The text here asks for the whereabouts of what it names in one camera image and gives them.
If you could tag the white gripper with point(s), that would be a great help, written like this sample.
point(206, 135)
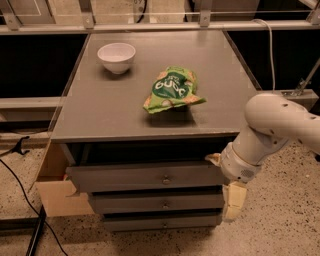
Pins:
point(236, 165)

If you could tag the grey top drawer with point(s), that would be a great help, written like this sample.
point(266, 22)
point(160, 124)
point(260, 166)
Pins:
point(130, 177)

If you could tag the grey drawer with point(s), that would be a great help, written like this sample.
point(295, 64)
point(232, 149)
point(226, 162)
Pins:
point(106, 204)
point(130, 177)
point(190, 220)

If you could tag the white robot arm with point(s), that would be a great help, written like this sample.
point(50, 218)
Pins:
point(272, 122)

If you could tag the grey bottom drawer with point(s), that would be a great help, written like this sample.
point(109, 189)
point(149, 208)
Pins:
point(190, 220)

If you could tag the grey drawer cabinet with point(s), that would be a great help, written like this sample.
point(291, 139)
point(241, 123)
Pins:
point(103, 121)

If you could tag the grey middle drawer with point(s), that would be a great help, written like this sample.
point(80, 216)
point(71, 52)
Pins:
point(106, 204)

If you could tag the green snack bag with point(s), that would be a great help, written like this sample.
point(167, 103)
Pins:
point(173, 88)

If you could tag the white bowl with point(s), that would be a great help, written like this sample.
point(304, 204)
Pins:
point(117, 57)

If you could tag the cardboard box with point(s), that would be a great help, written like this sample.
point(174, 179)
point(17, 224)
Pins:
point(58, 195)

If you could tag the black clamp on floor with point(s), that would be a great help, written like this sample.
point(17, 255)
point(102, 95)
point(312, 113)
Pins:
point(17, 148)

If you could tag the metal railing frame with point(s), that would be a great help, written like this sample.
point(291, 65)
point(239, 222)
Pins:
point(26, 20)

